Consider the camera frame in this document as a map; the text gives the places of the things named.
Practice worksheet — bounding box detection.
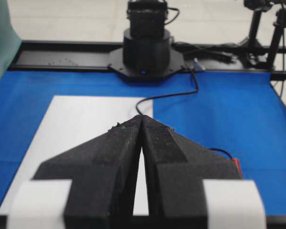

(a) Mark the black soldering iron cable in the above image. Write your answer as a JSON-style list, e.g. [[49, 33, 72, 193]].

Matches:
[[135, 66, 199, 116]]

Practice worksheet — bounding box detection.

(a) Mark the red handled soldering iron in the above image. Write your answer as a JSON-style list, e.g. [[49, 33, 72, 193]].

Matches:
[[231, 158, 243, 176]]

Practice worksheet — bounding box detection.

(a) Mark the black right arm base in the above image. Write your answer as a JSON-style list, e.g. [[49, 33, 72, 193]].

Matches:
[[108, 0, 185, 80]]

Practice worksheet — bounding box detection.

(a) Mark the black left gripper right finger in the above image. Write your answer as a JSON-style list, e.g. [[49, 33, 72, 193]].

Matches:
[[141, 115, 242, 229]]

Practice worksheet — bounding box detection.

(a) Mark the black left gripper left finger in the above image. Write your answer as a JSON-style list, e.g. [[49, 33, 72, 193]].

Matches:
[[33, 115, 142, 229]]

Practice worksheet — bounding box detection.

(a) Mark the green cloth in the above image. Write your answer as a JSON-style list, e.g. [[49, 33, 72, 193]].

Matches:
[[0, 0, 21, 79]]

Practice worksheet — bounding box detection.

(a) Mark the blue table mat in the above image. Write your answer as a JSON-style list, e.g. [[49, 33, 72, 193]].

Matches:
[[0, 71, 286, 215]]

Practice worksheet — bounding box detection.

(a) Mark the large white foam board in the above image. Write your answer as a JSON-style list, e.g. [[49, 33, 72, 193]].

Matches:
[[0, 95, 141, 215]]

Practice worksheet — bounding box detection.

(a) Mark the black aluminium rail frame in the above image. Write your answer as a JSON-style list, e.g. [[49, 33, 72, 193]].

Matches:
[[9, 41, 286, 81]]

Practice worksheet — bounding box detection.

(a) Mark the black camera stand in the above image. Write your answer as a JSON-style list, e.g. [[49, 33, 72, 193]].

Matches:
[[240, 0, 286, 71]]

